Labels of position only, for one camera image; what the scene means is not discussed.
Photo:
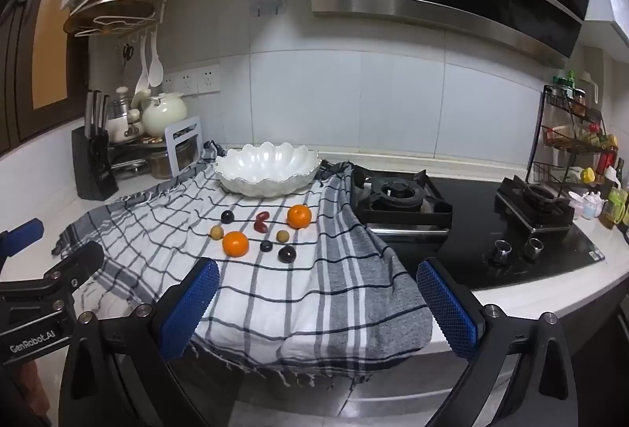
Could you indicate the cream ceramic kettle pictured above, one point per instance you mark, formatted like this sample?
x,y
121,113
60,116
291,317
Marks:
x,y
164,115

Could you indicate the metal stove knob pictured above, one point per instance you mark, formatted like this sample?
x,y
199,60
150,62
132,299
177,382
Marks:
x,y
502,252
533,249

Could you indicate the white cutout panel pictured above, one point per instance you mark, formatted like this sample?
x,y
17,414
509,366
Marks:
x,y
169,152

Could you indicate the white condiment jar set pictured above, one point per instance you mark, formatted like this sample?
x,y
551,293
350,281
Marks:
x,y
585,205

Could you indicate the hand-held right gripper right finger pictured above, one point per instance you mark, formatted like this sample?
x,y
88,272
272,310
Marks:
x,y
447,314

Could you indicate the black knife block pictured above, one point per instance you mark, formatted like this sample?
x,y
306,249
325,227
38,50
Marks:
x,y
93,171

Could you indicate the cluster of seasoning bottles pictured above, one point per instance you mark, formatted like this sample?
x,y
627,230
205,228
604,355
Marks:
x,y
597,139

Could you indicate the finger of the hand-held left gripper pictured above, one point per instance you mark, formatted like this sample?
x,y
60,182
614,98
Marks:
x,y
23,236
76,266

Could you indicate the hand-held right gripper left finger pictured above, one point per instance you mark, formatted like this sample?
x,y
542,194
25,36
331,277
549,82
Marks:
x,y
189,314

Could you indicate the grey checked cloth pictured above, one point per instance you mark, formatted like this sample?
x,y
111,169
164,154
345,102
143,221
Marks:
x,y
295,309

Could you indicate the glass jar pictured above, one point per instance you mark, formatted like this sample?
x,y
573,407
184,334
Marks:
x,y
186,154

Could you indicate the white scalloped bowl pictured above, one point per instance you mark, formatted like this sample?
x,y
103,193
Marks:
x,y
268,166

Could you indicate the dark wood window frame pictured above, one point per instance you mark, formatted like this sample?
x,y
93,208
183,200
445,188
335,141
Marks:
x,y
19,63

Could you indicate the small dark grape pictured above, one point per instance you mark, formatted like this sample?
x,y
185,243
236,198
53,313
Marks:
x,y
266,246
227,216

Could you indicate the white enamel pot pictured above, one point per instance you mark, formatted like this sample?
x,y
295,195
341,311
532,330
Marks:
x,y
123,128

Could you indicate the white rice paddle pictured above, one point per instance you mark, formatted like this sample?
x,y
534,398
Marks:
x,y
156,66

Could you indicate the black burner grate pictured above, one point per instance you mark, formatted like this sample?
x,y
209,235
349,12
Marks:
x,y
535,206
398,198

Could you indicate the orange mandarin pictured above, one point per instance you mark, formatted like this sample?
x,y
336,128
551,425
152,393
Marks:
x,y
299,216
235,244

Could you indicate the tan longan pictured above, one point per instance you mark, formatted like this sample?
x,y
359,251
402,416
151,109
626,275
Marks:
x,y
282,236
216,232

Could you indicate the red jujube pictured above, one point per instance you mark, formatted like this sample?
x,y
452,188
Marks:
x,y
260,226
263,215

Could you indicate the white wall socket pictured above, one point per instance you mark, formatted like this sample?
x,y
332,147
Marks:
x,y
209,78
188,80
171,83

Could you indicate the large dark grape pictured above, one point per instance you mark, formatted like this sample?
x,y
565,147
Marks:
x,y
287,253

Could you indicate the black scissors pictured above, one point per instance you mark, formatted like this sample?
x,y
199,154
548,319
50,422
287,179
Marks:
x,y
127,51

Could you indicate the dark metal shelf rack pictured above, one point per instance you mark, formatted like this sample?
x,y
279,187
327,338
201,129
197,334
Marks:
x,y
130,156

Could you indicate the white ladle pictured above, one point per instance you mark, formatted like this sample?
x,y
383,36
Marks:
x,y
143,75

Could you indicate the steel pot with lid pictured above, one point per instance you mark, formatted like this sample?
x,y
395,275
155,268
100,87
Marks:
x,y
120,101

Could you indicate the black glass gas stove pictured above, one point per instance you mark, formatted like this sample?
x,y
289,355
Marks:
x,y
471,230

